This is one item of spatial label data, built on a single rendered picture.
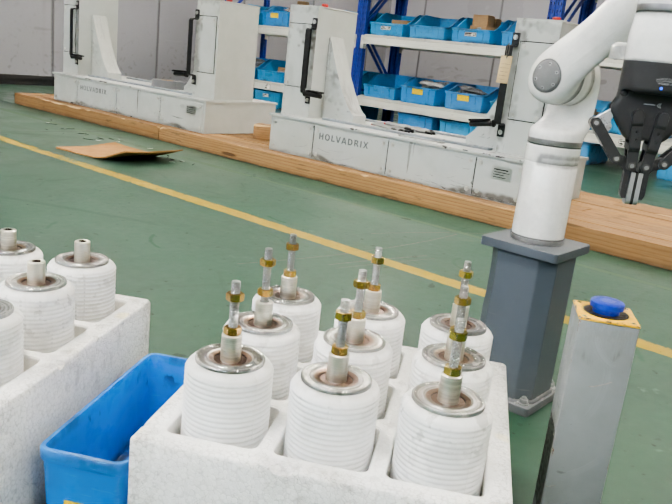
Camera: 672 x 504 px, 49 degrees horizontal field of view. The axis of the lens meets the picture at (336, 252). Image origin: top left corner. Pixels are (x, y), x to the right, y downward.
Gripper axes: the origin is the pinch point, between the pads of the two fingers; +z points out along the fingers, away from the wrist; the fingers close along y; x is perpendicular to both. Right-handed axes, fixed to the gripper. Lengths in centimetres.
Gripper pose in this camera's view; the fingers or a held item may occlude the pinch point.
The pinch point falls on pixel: (632, 187)
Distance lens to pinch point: 92.7
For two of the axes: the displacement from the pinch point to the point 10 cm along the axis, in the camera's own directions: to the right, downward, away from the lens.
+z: -1.1, 9.6, 2.6
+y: 9.7, 1.5, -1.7
